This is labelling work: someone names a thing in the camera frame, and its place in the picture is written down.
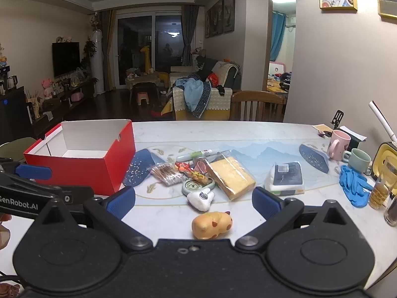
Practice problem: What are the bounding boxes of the green mug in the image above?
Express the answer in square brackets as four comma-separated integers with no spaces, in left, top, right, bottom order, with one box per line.
[342,148,372,173]

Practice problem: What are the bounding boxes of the black cabinet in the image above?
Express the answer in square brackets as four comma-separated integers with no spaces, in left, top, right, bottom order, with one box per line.
[0,85,33,145]

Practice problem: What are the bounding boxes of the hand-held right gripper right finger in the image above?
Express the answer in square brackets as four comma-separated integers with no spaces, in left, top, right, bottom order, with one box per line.
[236,187,356,251]

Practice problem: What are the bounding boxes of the dark drinking glass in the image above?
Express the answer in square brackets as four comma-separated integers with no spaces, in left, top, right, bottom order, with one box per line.
[384,189,397,227]

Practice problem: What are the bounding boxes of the sofa with cream cover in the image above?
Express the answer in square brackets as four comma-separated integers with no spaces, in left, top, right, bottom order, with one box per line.
[167,59,242,121]

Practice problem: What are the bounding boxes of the coffee table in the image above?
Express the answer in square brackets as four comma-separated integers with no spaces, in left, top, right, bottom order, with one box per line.
[125,73,162,104]

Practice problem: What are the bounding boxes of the blue bedroom curtain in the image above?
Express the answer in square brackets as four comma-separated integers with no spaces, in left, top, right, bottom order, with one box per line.
[270,11,286,63]

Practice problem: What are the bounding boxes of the sliding glass door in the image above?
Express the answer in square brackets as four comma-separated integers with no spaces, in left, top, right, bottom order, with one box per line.
[117,12,183,89]

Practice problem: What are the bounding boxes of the dark blue tissue packet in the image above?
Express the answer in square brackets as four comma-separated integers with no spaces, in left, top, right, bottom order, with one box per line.
[264,161,305,197]

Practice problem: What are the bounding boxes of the cotton swab packet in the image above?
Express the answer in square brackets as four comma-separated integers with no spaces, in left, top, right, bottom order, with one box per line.
[150,162,185,187]

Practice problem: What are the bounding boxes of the dark wooden television cabinet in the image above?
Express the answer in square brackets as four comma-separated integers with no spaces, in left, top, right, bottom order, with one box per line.
[31,77,95,137]

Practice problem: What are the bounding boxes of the pink plush toy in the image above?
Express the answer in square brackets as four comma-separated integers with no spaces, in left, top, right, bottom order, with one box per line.
[40,77,53,100]

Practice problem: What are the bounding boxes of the brown paper packet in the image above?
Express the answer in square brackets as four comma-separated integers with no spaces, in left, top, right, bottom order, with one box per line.
[312,123,334,135]

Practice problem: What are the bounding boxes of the wooden chair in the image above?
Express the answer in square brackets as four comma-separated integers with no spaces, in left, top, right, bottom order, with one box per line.
[228,91,285,122]

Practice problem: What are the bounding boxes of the glass of tea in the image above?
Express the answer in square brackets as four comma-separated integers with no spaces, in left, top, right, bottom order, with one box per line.
[368,156,397,211]

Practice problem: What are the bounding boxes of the houseplant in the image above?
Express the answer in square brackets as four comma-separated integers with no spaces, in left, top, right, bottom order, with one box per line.
[81,39,97,78]

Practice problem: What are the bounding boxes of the white paper sheet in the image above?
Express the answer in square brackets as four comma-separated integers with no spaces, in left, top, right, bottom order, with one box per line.
[340,126,367,141]

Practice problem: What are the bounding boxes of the yellow giraffe toy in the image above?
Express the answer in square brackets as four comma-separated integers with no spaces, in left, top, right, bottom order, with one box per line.
[139,46,154,74]

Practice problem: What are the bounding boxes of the blue rubber gloves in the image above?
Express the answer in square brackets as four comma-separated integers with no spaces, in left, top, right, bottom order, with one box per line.
[339,165,374,208]

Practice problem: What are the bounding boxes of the blue printed table mat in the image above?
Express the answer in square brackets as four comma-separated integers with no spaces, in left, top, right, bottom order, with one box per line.
[122,139,346,208]

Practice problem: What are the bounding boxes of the white standing air conditioner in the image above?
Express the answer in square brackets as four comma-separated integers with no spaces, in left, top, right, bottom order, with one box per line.
[91,29,104,95]

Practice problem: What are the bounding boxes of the pink mug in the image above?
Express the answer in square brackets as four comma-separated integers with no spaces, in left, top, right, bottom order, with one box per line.
[327,129,352,161]

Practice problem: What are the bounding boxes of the twisted snack packet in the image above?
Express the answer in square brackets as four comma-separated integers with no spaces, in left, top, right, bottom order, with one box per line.
[186,171,210,184]

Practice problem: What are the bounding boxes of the person's left hand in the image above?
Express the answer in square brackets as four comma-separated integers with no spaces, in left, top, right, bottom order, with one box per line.
[0,214,12,250]

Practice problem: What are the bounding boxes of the white rod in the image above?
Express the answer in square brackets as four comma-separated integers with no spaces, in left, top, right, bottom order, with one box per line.
[368,101,397,145]

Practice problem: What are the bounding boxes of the coffee machine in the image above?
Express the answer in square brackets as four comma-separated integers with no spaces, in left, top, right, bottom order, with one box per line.
[0,65,19,97]

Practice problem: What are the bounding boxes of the dark green box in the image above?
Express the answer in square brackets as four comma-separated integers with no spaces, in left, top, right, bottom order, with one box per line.
[336,127,362,153]

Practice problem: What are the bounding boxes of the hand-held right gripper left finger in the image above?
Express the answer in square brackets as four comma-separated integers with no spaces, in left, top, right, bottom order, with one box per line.
[33,187,153,252]

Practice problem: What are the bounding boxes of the yellow black device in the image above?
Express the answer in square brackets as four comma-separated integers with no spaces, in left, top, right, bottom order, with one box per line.
[371,142,397,182]

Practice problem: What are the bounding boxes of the grey yellow curtain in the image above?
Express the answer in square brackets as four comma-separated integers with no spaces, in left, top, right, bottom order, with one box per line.
[181,4,199,66]
[101,9,118,91]

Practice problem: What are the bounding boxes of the pile of blue clothes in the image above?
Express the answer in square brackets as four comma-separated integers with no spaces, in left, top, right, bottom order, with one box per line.
[174,77,213,118]

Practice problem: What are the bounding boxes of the red cardboard box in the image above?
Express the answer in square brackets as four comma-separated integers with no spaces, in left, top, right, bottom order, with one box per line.
[23,118,136,195]

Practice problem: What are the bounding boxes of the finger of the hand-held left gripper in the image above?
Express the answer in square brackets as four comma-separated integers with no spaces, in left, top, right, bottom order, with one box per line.
[0,158,52,181]
[58,187,94,214]

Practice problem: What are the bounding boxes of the bed with clothes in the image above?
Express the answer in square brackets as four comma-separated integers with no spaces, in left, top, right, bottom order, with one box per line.
[266,62,294,100]

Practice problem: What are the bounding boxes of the black television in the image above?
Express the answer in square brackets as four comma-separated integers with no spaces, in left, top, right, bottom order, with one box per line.
[52,41,81,77]

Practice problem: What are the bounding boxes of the pale green tape dispenser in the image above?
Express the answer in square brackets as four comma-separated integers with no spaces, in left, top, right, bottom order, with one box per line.
[182,177,215,197]

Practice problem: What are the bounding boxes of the marker pen with green label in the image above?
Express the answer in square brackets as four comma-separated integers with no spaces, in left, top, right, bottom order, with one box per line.
[176,149,221,162]

